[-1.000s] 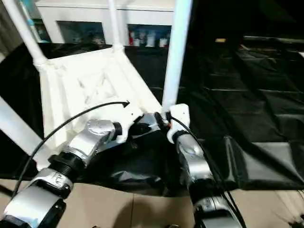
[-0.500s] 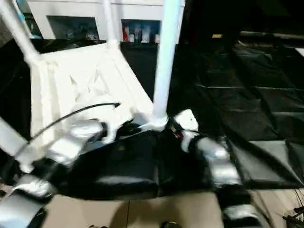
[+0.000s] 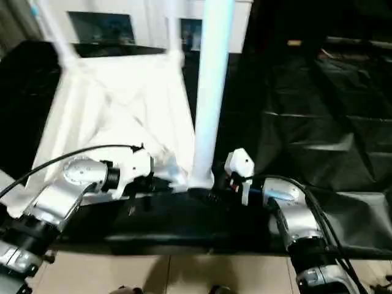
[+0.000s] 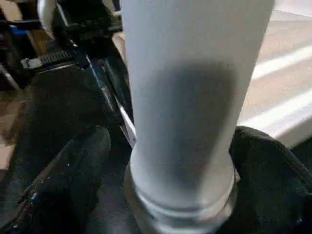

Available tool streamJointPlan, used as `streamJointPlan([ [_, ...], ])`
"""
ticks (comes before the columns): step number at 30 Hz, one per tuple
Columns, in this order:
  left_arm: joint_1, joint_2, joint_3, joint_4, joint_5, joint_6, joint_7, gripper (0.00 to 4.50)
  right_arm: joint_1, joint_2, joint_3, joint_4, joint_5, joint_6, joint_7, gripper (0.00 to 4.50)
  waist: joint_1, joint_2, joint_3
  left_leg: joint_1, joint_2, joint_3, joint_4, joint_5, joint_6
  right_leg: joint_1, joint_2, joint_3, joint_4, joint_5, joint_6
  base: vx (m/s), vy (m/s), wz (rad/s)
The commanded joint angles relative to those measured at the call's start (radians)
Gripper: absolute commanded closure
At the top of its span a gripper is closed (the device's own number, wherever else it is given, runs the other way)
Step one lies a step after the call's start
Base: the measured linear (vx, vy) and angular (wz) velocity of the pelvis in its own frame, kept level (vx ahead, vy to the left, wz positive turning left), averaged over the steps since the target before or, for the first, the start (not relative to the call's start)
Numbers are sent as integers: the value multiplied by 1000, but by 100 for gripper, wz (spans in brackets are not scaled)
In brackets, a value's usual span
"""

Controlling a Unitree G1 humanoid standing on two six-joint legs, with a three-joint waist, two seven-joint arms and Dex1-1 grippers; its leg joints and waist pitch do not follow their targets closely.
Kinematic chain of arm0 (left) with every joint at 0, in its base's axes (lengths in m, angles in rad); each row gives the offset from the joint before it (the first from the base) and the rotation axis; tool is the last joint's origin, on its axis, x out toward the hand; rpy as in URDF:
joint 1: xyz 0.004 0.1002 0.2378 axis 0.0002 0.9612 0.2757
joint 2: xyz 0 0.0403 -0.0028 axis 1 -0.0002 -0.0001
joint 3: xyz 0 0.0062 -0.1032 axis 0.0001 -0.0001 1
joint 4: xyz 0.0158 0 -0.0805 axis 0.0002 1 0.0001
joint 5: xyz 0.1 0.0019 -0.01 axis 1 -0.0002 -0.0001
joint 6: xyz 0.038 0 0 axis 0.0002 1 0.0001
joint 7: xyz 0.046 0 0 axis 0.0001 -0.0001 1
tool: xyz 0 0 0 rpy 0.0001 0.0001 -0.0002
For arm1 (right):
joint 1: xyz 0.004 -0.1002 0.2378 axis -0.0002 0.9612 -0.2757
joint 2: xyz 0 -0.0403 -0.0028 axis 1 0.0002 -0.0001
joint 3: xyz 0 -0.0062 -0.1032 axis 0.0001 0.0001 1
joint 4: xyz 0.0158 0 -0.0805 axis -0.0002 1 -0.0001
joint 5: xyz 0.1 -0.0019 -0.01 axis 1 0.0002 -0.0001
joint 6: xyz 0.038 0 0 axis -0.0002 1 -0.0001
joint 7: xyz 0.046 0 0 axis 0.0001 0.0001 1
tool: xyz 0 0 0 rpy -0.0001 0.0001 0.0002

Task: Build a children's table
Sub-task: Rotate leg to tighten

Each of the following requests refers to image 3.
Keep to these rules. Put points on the white plastic table top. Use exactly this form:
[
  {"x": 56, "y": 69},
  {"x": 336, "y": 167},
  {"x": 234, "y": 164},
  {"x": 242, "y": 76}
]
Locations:
[{"x": 110, "y": 104}]

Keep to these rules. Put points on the black robot foot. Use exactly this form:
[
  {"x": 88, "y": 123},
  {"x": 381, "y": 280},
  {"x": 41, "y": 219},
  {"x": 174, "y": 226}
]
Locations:
[
  {"x": 220, "y": 290},
  {"x": 127, "y": 290}
]

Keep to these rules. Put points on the black mat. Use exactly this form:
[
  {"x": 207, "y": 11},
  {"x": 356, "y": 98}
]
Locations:
[{"x": 318, "y": 122}]

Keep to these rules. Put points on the grey curtain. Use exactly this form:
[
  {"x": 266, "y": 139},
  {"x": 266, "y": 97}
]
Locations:
[{"x": 12, "y": 21}]

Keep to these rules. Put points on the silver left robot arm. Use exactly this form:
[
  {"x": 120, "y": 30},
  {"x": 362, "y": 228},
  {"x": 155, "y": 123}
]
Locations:
[{"x": 49, "y": 208}]

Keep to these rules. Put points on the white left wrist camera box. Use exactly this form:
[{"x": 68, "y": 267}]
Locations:
[{"x": 135, "y": 165}]

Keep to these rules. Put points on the white cabinet with glass doors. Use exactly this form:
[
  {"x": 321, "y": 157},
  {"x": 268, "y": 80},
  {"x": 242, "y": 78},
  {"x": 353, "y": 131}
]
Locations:
[{"x": 141, "y": 9}]

